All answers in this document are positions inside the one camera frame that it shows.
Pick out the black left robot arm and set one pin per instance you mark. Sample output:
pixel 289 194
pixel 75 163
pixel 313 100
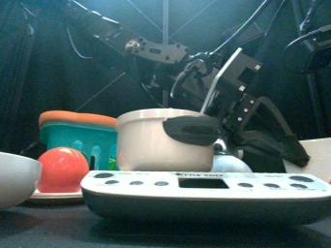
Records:
pixel 107 29

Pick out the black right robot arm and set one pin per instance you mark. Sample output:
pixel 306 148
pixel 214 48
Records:
pixel 258 22

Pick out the orange round toy squash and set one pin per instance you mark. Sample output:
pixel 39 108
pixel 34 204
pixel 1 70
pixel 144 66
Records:
pixel 62 169

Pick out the white toy kitchen scale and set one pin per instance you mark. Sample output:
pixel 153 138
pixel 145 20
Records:
pixel 152 193

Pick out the green toy vegetable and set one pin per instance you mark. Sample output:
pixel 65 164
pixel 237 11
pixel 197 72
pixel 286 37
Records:
pixel 113 163

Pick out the teal basket with orange rim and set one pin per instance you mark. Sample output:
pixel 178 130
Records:
pixel 65 135

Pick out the white toy frying pan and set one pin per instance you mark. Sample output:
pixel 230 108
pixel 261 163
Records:
pixel 18 179

